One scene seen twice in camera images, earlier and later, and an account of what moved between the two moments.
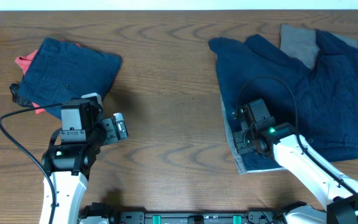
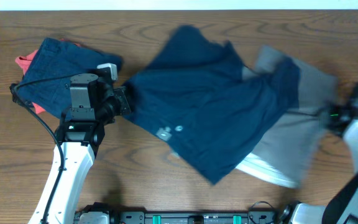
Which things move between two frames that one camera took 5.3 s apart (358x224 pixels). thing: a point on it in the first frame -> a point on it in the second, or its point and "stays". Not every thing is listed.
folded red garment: [23, 62] stays
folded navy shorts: [62, 72] stays
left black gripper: [81, 101] -> [122, 101]
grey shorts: [301, 43] -> [284, 157]
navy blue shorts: [324, 103] -> [195, 96]
